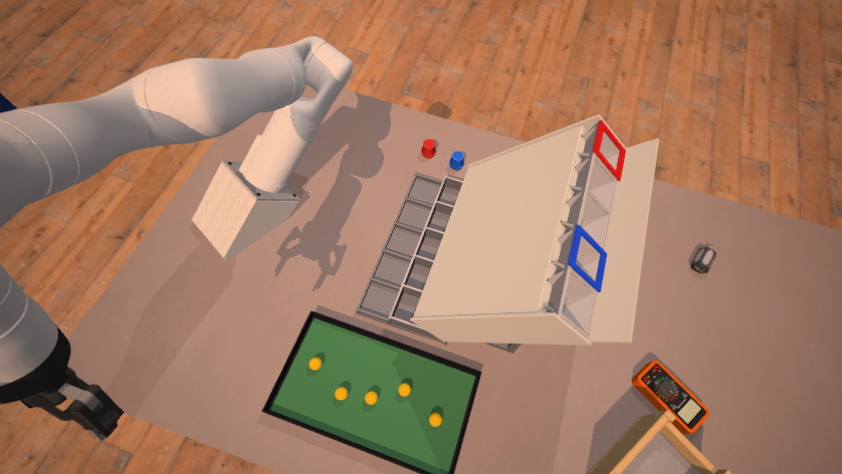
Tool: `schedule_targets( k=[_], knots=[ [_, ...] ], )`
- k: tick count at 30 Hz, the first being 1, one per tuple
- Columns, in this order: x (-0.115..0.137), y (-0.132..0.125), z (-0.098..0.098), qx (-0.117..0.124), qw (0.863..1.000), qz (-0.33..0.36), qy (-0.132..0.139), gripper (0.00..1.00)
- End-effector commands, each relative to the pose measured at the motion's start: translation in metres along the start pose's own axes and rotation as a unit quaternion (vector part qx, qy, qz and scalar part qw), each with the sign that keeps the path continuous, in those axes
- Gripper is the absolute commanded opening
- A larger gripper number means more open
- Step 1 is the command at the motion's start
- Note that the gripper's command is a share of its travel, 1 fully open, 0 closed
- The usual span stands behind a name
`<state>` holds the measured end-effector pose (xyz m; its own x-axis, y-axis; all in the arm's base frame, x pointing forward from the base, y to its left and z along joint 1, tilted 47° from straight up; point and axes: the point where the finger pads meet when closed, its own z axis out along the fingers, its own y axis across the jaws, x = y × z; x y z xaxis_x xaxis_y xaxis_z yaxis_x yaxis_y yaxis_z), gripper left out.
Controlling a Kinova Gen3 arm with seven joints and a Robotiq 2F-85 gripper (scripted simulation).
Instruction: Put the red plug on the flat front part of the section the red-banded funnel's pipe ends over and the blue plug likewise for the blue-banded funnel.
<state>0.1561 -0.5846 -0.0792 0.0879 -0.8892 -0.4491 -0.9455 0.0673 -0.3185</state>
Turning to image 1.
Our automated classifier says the orange digital multimeter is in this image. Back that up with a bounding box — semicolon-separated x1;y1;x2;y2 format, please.
632;360;709;434

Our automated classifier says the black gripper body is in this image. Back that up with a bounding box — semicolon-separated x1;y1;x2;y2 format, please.
0;327;78;406

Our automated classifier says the red plug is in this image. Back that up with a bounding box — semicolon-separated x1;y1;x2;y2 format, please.
421;139;436;158

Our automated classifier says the blue funnel band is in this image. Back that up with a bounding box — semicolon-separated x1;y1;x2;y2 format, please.
568;225;607;292

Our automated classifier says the green tray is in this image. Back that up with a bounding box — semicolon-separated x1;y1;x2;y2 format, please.
265;311;482;474

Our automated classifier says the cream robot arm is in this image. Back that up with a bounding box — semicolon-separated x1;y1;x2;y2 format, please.
0;36;353;386

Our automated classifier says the red funnel rim band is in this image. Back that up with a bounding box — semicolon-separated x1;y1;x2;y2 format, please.
593;120;626;181

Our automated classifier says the wooden crate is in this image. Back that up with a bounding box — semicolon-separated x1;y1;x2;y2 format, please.
591;411;732;474

